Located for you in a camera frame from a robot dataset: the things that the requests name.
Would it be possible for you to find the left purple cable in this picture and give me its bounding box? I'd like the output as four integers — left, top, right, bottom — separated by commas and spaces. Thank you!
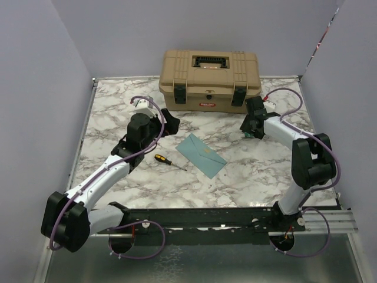
48, 96, 166, 260

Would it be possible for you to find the purple cable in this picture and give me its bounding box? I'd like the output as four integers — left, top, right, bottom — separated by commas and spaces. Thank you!
48, 96, 166, 260
263, 88, 344, 258

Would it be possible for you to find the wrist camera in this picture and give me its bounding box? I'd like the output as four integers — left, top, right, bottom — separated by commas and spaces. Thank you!
263, 101, 276, 113
132, 98, 156, 117

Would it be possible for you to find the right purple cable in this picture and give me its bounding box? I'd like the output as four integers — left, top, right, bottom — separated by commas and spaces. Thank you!
263, 88, 344, 258

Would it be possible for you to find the yellow black screwdriver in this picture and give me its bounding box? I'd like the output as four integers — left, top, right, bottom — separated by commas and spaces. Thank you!
154, 154, 187, 171

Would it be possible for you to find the aluminium frame rail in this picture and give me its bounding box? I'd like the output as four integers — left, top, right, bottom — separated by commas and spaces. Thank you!
64, 77, 99, 192

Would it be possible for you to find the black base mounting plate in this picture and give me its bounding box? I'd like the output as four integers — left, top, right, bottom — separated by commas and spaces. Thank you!
97, 203, 353, 247

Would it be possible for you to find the tan plastic toolbox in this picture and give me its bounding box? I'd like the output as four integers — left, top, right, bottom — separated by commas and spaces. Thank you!
158, 50, 262, 114

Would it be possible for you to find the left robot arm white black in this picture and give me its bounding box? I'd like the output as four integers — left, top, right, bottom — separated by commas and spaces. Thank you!
41, 108, 180, 252

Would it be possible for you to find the teal envelope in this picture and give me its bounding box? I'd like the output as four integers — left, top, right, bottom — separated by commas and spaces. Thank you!
176, 134, 227, 179

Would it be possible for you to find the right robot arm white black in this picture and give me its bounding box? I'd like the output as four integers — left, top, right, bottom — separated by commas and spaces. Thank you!
240, 97, 341, 231

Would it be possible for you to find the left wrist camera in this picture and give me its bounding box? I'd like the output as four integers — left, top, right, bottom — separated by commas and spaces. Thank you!
132, 98, 156, 117

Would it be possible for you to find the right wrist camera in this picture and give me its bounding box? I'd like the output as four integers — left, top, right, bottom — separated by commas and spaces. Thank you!
263, 101, 276, 113

